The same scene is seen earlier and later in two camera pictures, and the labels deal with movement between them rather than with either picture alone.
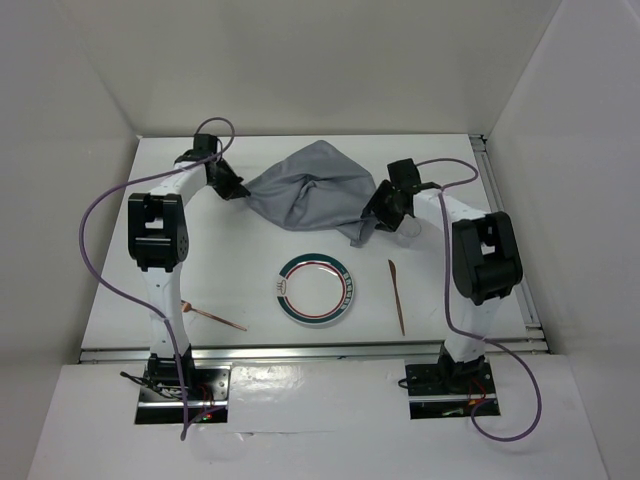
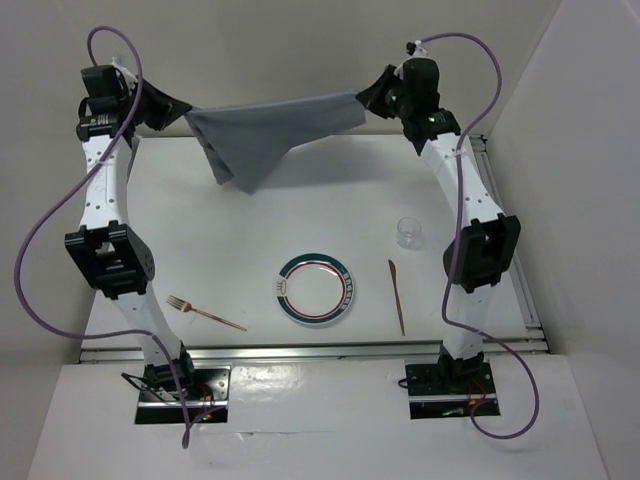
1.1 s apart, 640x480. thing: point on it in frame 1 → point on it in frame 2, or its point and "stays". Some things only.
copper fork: [186, 307] stays
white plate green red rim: [315, 288] stays
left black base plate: [207, 400] stays
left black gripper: [233, 189] → [166, 109]
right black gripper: [375, 205] → [372, 97]
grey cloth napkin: [317, 188] → [244, 139]
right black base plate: [429, 399] stays
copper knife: [393, 271] stays
